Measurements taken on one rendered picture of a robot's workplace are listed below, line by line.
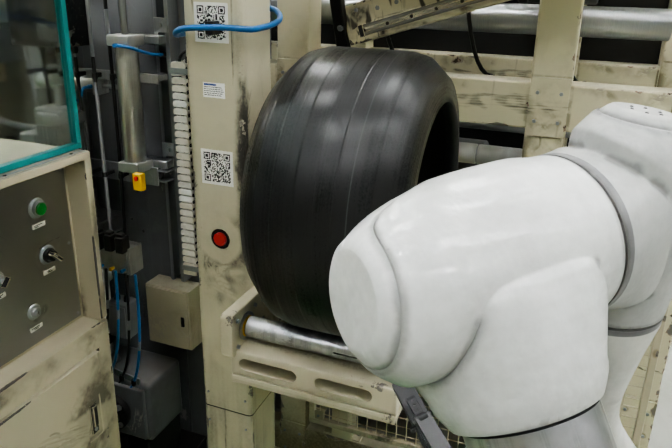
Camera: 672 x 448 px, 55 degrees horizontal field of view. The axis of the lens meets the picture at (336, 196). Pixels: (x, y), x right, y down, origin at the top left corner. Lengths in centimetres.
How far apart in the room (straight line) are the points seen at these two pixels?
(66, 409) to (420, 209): 113
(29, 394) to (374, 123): 81
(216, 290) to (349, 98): 59
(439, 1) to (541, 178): 109
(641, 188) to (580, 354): 14
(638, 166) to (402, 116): 60
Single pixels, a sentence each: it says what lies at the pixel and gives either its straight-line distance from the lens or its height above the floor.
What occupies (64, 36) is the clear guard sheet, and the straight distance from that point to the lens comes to 131.
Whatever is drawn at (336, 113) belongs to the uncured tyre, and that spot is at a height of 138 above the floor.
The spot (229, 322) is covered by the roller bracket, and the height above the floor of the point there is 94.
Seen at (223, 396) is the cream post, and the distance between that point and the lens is 161.
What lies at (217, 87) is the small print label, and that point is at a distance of 131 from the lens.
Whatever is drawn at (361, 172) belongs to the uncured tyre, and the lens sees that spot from 102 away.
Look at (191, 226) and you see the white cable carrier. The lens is 145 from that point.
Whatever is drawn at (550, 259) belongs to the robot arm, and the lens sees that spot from 44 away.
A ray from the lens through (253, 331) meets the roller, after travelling 136.
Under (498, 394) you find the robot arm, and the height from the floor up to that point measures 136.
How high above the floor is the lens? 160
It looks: 19 degrees down
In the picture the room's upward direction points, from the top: 1 degrees clockwise
